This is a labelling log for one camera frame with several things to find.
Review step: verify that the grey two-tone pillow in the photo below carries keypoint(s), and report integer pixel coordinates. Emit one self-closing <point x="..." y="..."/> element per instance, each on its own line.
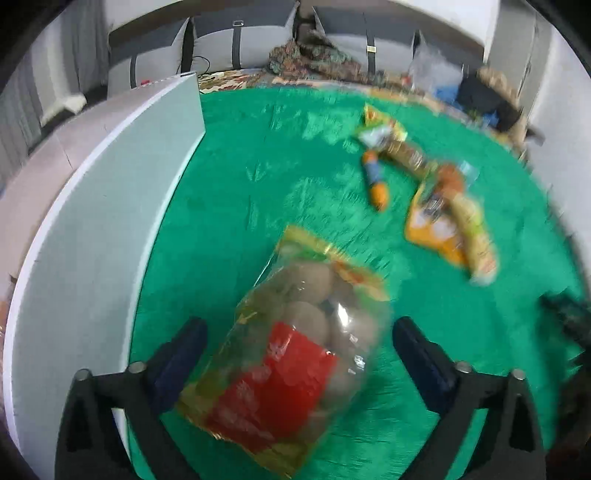
<point x="364" y="41"/>
<point x="240" y="41"/>
<point x="138" y="60"/>

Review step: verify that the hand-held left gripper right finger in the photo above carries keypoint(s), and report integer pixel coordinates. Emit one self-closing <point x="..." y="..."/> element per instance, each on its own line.
<point x="425" y="364"/>

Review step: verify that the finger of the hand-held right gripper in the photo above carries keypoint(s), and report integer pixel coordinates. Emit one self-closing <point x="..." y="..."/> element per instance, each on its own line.
<point x="570" y="316"/>

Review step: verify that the black bag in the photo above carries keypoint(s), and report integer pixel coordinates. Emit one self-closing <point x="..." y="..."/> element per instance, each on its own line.
<point x="480" y="94"/>

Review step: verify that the green patterned blanket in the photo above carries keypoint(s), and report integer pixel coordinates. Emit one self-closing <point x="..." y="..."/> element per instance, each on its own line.
<point x="300" y="184"/>

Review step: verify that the brown snack green-edged packet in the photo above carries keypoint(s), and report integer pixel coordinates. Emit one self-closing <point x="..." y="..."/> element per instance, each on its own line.
<point x="406" y="154"/>

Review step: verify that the clear bag of brown balls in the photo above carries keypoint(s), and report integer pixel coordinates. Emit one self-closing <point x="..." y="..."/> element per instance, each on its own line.
<point x="277" y="369"/>

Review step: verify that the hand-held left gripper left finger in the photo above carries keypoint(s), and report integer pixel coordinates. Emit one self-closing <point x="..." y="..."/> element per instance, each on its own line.
<point x="178" y="364"/>

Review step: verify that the sheer white curtain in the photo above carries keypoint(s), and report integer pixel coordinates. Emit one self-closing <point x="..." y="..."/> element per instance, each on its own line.
<point x="23" y="115"/>

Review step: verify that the blue cloth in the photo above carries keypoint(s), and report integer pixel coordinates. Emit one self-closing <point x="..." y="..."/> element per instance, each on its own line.
<point x="448" y="92"/>

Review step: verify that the small yellow snack packet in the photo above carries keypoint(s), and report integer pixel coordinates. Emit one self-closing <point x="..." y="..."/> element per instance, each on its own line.
<point x="376" y="117"/>

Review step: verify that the orange and blue tube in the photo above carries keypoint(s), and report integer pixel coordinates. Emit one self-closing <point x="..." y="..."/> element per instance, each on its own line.
<point x="376" y="184"/>

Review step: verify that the clear plastic bag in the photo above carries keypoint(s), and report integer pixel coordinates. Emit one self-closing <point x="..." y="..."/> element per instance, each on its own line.
<point x="434" y="67"/>

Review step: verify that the orange snack packet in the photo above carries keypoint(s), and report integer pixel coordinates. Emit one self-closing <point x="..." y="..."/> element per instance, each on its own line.
<point x="429" y="226"/>

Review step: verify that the floral cloth bundle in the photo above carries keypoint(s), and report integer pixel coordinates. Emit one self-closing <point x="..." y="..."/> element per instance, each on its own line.
<point x="323" y="57"/>

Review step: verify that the white cloth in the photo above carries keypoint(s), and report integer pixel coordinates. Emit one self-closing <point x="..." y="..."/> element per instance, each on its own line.
<point x="69" y="104"/>

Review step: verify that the white storage box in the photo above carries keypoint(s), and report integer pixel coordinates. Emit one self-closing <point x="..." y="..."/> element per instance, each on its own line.
<point x="92" y="230"/>

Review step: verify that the yellow white snack packet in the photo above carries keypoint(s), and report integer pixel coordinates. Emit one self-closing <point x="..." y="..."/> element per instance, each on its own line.
<point x="478" y="244"/>

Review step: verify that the clear packet with orange sausage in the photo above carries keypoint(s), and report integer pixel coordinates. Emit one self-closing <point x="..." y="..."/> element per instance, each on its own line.
<point x="450" y="177"/>

